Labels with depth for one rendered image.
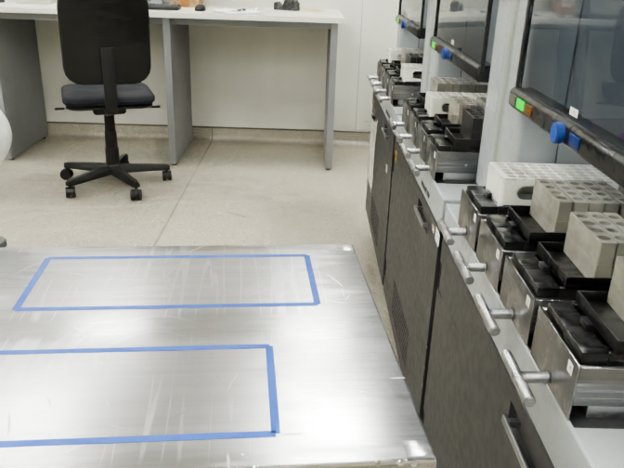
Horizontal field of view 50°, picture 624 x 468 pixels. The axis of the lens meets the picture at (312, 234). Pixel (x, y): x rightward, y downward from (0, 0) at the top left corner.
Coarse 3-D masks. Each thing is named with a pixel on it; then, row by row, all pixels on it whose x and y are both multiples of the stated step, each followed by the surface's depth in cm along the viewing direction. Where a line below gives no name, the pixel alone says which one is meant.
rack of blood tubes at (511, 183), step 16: (496, 176) 116; (512, 176) 115; (528, 176) 114; (544, 176) 115; (560, 176) 114; (576, 176) 115; (592, 176) 115; (496, 192) 116; (512, 192) 114; (528, 192) 124
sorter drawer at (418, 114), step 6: (414, 108) 189; (420, 108) 189; (414, 114) 187; (420, 114) 181; (426, 114) 181; (414, 120) 183; (420, 120) 180; (414, 126) 182; (396, 132) 189; (414, 132) 182; (396, 138) 184; (402, 138) 187; (408, 138) 187; (414, 138) 182; (414, 144) 182
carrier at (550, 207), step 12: (540, 180) 107; (540, 192) 105; (552, 192) 102; (540, 204) 105; (552, 204) 100; (564, 204) 98; (540, 216) 105; (552, 216) 100; (564, 216) 98; (552, 228) 100; (564, 228) 99
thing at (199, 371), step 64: (0, 256) 88; (64, 256) 89; (128, 256) 89; (192, 256) 90; (256, 256) 91; (320, 256) 91; (0, 320) 73; (64, 320) 73; (128, 320) 74; (192, 320) 74; (256, 320) 75; (320, 320) 75; (0, 384) 62; (64, 384) 63; (128, 384) 63; (192, 384) 63; (256, 384) 64; (320, 384) 64; (384, 384) 64; (0, 448) 54; (64, 448) 54; (128, 448) 55; (192, 448) 55; (256, 448) 55; (320, 448) 55; (384, 448) 56
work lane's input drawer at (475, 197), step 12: (468, 192) 123; (480, 192) 120; (468, 204) 120; (480, 204) 114; (492, 204) 115; (468, 216) 120; (480, 216) 113; (444, 228) 121; (456, 228) 121; (468, 228) 120; (468, 240) 119
